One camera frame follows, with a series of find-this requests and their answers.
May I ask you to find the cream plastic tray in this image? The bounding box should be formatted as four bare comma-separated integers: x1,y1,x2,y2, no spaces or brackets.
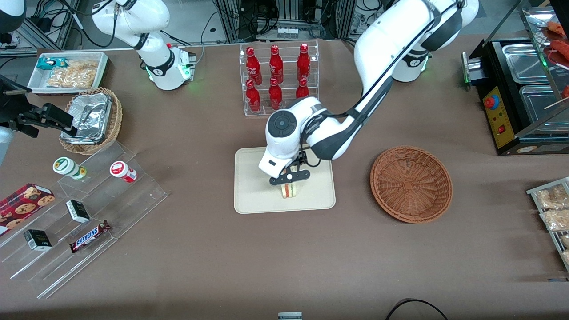
234,147,337,215

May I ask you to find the white rectangular snack tray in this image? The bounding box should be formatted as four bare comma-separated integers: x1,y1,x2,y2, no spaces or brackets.
27,52,109,95

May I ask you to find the small tan wicker basket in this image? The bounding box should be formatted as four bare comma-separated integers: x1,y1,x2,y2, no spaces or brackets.
59,87,123,156

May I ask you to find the large brown wicker basket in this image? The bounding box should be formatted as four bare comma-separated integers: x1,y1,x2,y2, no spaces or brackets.
370,146,453,224

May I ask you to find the silver foil container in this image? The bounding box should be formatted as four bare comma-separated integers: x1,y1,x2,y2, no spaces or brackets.
60,92,112,144

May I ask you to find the clear bag of chips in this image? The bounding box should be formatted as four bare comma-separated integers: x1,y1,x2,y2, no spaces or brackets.
66,60,99,72
47,68,97,88

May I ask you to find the green lid drink cup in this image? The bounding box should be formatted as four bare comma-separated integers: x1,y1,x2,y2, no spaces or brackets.
52,157,87,180

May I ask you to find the teal snack packet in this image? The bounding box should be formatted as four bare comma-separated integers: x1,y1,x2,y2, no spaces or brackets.
36,57,70,71

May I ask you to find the clear acrylic bottle rack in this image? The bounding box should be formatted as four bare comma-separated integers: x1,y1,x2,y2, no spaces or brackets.
239,40,320,117

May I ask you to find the red lid drink cup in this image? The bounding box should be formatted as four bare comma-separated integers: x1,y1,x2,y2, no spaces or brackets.
110,161,138,183

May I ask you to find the small black box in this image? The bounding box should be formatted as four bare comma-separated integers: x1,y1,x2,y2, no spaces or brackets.
66,200,91,224
23,229,52,252

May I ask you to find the red plaid cookie box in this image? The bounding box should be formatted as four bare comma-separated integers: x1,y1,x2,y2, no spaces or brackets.
0,183,56,236

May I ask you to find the clear acrylic stepped display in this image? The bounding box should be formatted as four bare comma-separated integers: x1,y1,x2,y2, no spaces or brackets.
0,141,168,299

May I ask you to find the snickers chocolate bar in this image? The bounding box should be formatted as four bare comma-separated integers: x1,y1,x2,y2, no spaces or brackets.
69,220,112,254

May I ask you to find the grey metal box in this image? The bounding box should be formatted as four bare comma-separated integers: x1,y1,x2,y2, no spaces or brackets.
461,51,485,86

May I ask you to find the black food warmer appliance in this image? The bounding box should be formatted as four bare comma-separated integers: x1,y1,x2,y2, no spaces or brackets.
461,38,569,156

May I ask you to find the steel warmer pan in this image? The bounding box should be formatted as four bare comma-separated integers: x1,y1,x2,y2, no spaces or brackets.
501,43,553,84
519,84,569,135

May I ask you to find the glass warmer cover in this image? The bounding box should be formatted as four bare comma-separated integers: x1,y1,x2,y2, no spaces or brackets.
518,4,569,134

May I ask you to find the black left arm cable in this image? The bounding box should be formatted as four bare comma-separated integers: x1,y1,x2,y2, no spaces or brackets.
327,0,465,118

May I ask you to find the aluminium frame post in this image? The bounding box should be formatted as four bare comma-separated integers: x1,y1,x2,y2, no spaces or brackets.
337,0,357,40
213,0,241,43

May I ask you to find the black table cable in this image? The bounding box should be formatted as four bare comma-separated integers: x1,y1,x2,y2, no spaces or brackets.
385,298,449,320

